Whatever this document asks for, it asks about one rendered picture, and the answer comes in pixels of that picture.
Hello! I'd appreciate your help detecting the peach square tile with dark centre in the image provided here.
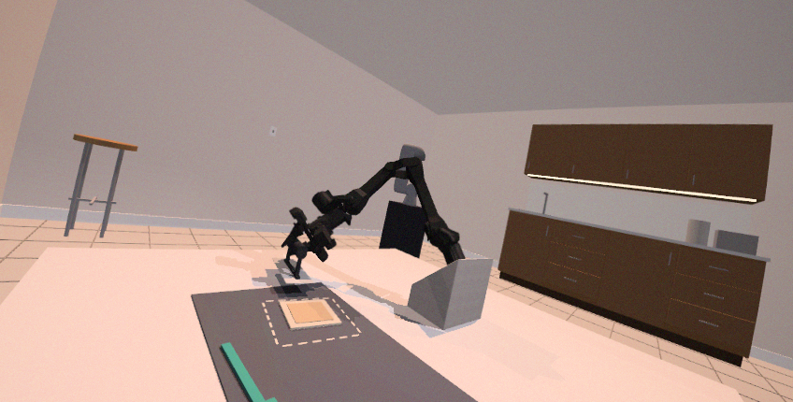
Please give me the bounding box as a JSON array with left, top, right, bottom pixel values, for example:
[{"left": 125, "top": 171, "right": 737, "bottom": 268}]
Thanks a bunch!
[{"left": 279, "top": 299, "right": 341, "bottom": 330}]

